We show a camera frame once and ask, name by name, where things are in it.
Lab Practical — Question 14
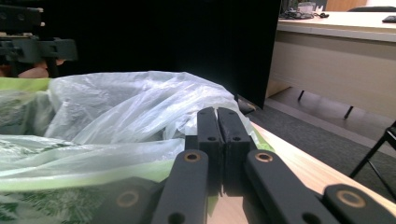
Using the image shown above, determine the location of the dark office chair back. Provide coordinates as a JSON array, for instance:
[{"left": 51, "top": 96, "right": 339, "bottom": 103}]
[{"left": 347, "top": 6, "right": 396, "bottom": 13}]

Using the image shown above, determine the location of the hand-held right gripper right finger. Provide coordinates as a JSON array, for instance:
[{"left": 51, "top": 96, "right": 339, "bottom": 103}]
[{"left": 217, "top": 106, "right": 252, "bottom": 197}]

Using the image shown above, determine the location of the black folding chair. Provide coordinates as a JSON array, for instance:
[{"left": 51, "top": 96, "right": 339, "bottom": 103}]
[{"left": 348, "top": 120, "right": 396, "bottom": 202}]

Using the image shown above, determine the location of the green printed plastic garbage bag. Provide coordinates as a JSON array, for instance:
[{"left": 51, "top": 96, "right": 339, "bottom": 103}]
[{"left": 0, "top": 70, "right": 275, "bottom": 224}]

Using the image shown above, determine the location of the beige desk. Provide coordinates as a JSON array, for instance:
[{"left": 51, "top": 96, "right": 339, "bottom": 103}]
[{"left": 265, "top": 10, "right": 396, "bottom": 120}]

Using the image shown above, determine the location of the brown wooden panel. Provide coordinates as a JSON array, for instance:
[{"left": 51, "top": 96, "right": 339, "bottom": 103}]
[{"left": 325, "top": 0, "right": 368, "bottom": 12}]

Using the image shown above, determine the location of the black stand base yellow tape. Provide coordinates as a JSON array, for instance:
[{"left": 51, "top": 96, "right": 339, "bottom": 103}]
[{"left": 234, "top": 94, "right": 258, "bottom": 116}]

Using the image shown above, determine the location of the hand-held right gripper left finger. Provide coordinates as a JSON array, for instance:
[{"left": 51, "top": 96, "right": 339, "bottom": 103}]
[{"left": 185, "top": 106, "right": 226, "bottom": 194}]

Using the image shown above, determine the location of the heap of black cables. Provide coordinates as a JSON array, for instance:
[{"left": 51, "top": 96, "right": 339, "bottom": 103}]
[{"left": 279, "top": 8, "right": 331, "bottom": 21}]

